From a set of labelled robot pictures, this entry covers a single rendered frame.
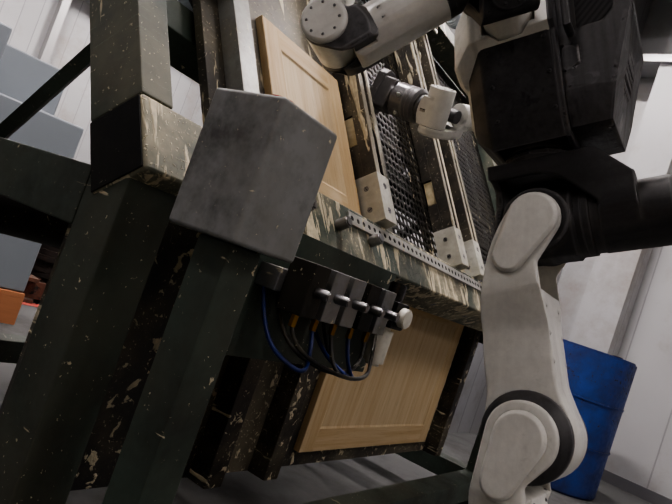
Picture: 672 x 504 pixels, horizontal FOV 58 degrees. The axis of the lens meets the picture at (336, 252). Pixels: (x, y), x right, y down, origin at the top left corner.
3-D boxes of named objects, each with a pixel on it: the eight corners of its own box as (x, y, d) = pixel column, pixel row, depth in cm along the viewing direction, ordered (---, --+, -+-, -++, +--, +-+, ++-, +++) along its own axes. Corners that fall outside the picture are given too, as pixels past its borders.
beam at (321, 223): (88, 196, 85) (143, 167, 80) (87, 121, 89) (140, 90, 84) (519, 345, 267) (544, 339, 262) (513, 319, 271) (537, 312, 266)
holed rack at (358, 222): (347, 224, 128) (350, 223, 128) (345, 211, 129) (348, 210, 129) (540, 322, 264) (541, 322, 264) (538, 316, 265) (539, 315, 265)
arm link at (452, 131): (427, 138, 148) (466, 142, 156) (438, 101, 145) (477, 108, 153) (411, 130, 153) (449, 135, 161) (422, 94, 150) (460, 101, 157)
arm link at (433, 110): (395, 120, 154) (431, 134, 147) (407, 77, 150) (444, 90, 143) (420, 121, 162) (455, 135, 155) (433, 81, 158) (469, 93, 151)
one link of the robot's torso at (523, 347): (589, 486, 101) (597, 216, 111) (567, 497, 87) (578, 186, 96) (499, 469, 110) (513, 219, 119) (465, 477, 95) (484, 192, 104)
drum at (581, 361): (595, 492, 402) (637, 364, 406) (594, 509, 349) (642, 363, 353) (508, 454, 428) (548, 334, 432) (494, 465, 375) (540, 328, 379)
